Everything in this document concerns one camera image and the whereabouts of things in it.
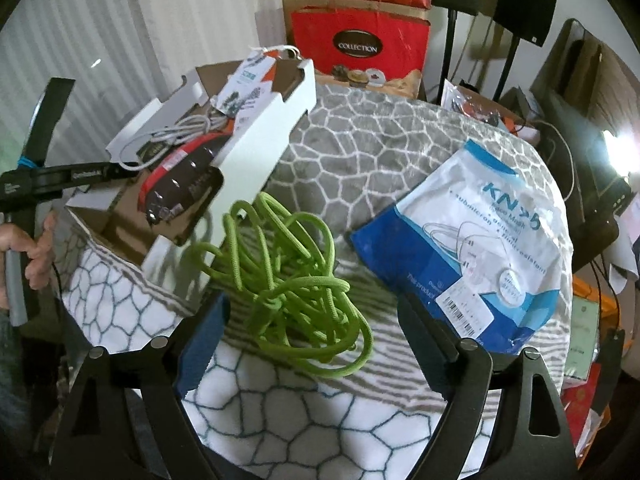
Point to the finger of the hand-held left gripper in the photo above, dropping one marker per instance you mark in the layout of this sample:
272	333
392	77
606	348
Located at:
95	174
50	120

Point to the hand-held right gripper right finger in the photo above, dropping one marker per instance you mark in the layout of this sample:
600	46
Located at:
425	350

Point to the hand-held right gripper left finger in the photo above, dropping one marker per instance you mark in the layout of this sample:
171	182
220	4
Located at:
200	355

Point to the red black foil packet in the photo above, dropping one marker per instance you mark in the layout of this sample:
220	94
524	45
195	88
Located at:
185	175

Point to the white cardboard box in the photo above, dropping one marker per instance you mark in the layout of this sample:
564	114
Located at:
260	135

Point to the card packet with orange edge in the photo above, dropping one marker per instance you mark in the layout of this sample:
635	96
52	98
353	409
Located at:
245	85

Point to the person's left hand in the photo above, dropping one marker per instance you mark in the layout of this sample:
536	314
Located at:
42	255

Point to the blue white face mask pack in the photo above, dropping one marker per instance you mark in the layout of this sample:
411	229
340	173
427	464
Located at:
450	240

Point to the white curtain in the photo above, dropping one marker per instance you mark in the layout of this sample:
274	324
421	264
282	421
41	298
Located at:
125	20

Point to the green box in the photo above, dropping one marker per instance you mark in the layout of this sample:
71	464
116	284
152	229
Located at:
582	335

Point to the red envelope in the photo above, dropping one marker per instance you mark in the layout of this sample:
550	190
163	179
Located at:
577	405

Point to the orange plastic crate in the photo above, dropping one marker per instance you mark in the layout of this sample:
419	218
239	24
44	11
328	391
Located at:
585	287

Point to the portable lamp with light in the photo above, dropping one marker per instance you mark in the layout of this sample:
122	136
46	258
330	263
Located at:
605	180

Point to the open cardboard box with clutter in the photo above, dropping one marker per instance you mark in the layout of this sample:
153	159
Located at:
480	107

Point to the black speaker stand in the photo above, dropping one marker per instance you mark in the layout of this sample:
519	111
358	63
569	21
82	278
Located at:
448	50
505	65

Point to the brown sofa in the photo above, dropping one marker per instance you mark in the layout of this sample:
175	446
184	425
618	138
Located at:
610	85

